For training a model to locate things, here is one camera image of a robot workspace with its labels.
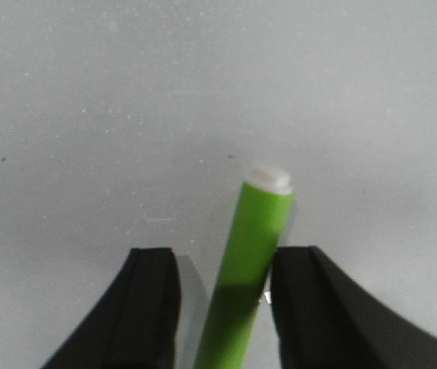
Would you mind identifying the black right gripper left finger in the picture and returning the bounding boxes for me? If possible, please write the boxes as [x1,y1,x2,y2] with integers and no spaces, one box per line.
[44,248,182,368]

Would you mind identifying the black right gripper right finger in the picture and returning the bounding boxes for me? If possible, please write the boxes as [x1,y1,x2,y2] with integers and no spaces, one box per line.
[270,246,437,368]

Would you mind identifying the green highlighter pen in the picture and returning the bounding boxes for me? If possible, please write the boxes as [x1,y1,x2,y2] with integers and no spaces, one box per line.
[193,165,293,368]

